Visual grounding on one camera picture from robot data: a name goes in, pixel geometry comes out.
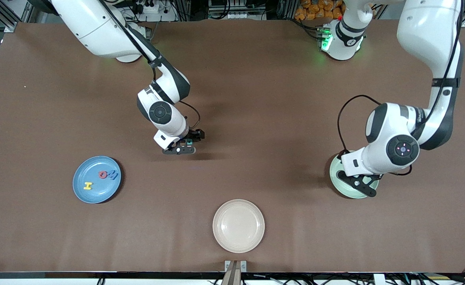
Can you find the blue plate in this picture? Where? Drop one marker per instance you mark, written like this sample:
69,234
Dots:
93,190

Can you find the beige plate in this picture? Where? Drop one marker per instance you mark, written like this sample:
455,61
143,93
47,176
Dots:
238,226

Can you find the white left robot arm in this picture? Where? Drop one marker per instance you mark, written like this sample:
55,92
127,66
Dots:
426,79

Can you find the red uppercase letter Q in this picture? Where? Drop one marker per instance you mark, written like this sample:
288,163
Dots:
103,174

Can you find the yellow uppercase letter H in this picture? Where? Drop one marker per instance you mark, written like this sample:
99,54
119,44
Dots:
87,185

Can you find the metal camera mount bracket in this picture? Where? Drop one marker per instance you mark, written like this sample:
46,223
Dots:
235,273

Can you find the green plate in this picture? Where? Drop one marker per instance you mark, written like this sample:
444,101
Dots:
335,178

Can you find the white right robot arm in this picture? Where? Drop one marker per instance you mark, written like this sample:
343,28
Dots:
109,31

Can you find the orange snack bag pile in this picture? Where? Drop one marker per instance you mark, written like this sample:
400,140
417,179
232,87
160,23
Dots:
315,10

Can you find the white power strip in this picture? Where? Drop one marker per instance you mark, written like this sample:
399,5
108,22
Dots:
155,16

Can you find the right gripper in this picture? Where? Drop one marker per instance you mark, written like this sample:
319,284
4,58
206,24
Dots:
191,137

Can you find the blue uppercase letter M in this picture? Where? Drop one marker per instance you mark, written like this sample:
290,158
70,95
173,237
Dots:
113,175

